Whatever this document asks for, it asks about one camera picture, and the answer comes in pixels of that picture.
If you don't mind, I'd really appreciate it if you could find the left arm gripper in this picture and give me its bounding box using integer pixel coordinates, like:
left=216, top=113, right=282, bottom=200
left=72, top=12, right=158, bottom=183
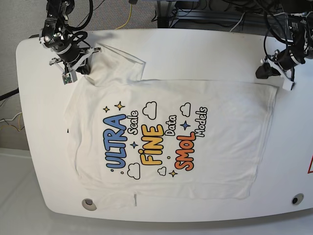
left=255, top=50, right=305, bottom=82

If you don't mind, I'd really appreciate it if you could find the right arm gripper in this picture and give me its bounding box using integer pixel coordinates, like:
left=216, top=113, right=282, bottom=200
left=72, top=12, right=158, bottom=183
left=49, top=45, right=101, bottom=75

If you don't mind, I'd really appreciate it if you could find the white printed T-shirt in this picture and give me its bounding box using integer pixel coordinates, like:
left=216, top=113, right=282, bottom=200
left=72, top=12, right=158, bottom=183
left=65, top=45, right=277, bottom=209

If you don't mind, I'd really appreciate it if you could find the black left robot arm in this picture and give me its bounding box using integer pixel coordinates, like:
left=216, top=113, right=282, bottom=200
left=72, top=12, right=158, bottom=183
left=255, top=11, right=313, bottom=84

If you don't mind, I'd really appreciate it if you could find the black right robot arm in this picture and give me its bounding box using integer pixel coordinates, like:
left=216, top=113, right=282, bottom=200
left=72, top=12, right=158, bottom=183
left=39, top=0, right=100, bottom=76

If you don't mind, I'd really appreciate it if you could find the red triangle sticker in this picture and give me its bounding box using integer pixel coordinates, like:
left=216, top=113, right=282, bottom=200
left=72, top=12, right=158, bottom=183
left=308, top=156, right=313, bottom=174

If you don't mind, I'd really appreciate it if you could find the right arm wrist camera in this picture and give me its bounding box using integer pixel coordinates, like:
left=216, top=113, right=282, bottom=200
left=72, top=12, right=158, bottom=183
left=62, top=71, right=77, bottom=85

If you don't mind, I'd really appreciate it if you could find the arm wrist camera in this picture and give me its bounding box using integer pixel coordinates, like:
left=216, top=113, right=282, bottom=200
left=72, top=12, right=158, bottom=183
left=62, top=71, right=77, bottom=85
left=282, top=78, right=294, bottom=91

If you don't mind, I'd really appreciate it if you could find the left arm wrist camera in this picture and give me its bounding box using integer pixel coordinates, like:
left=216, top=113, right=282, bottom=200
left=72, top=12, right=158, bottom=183
left=282, top=78, right=294, bottom=91

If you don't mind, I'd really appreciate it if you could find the black aluminium frame stand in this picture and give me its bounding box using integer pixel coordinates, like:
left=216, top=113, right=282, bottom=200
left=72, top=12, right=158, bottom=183
left=151, top=0, right=284, bottom=29

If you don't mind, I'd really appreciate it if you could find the yellow floor cable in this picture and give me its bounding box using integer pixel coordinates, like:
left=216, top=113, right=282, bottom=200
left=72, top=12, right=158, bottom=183
left=115, top=3, right=133, bottom=30

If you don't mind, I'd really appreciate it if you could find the yellow white cable tangle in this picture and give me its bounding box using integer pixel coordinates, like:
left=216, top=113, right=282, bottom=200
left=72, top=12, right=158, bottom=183
left=0, top=111, right=23, bottom=133

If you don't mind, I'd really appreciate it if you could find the right table cable grommet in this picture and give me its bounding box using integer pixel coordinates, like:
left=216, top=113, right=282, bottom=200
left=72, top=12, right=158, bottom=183
left=291, top=193, right=304, bottom=205

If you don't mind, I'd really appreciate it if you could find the table cable grommet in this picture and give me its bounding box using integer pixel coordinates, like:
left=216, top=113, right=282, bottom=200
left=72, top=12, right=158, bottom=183
left=82, top=198, right=97, bottom=212
left=291, top=193, right=304, bottom=205

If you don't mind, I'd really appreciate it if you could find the left table cable grommet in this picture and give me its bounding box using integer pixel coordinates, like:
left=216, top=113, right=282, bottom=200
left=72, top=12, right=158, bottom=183
left=82, top=198, right=97, bottom=212

